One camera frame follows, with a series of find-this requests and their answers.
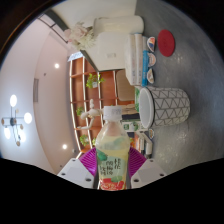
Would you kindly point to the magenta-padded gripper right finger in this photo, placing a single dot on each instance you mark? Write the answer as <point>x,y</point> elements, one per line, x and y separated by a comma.
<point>148,171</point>

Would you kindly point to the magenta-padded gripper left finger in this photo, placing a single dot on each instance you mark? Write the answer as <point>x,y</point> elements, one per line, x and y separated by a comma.
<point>75,171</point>

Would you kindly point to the yellow drink bottle white cap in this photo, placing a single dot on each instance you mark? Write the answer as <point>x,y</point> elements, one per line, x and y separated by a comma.
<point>112,150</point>

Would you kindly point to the recessed ceiling spotlight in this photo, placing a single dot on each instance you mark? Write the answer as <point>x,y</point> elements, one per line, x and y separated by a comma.
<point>56,65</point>
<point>64,146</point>

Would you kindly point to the green white upright carton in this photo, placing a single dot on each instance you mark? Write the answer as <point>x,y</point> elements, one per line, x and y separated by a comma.
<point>128,126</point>

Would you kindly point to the chair with dark jacket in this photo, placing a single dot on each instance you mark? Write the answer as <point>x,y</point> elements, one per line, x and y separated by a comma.
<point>130,111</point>

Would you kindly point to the white mug triangle pattern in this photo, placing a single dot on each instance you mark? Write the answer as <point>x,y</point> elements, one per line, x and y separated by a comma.
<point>170,106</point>

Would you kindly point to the green white flat box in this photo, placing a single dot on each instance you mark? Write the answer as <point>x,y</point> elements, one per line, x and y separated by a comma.
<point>137,98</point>

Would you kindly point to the ceiling lamp with round bulbs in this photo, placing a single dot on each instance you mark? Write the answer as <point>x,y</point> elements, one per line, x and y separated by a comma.
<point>14,121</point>

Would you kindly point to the ceiling air vent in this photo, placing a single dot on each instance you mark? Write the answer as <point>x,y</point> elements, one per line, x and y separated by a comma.
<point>36,90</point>

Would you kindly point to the wooden shelf unit with books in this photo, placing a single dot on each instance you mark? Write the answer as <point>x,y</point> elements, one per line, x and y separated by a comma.
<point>106,83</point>

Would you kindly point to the small painted dish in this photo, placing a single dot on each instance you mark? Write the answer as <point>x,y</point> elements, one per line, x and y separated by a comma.
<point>151,43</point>
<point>150,76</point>
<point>152,60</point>

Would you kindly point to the stack of white books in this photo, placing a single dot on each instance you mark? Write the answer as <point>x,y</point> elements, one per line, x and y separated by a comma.
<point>135,60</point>

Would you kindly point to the flat round red coaster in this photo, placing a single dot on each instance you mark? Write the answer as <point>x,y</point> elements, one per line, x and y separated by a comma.
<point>166,42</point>

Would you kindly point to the pink white flower bouquet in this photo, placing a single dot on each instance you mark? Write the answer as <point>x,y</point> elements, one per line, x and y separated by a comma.
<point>80,35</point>

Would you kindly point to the white wall notice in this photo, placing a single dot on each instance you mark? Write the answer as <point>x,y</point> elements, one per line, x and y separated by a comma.
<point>75,57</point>

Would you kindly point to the white wall socket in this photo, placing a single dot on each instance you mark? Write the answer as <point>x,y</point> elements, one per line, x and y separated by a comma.
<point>111,55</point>

